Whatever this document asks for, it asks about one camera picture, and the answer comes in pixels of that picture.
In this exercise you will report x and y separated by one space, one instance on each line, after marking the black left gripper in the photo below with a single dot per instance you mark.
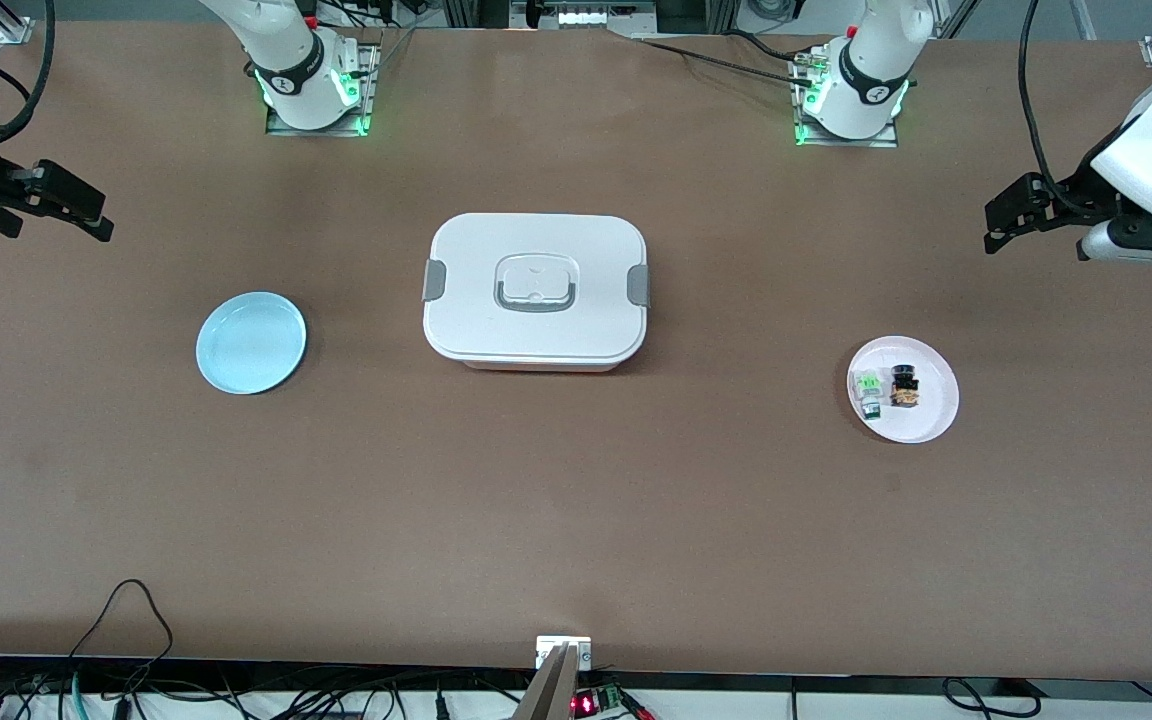
1077 193

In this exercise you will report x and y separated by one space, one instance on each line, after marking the orange and black switch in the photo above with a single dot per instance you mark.
904 386

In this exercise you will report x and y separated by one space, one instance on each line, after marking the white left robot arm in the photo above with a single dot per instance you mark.
1151 150

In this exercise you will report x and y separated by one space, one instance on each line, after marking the light blue round plate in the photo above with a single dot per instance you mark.
251 343

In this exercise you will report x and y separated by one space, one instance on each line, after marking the pink round plate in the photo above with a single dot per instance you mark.
921 415

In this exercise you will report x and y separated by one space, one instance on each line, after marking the white lunch box with lid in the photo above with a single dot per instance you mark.
536 290

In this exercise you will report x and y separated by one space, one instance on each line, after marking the circuit board with red display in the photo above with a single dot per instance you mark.
596 702

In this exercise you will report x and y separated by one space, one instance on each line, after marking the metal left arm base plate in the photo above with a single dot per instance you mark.
806 135

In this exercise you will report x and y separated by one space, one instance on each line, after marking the green and white switch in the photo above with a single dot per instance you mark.
870 392

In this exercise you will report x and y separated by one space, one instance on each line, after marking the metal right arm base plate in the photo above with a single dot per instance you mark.
371 80

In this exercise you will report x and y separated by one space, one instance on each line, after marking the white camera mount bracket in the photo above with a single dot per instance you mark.
548 650

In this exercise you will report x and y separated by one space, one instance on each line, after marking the grey camera mount bar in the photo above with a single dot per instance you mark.
548 690

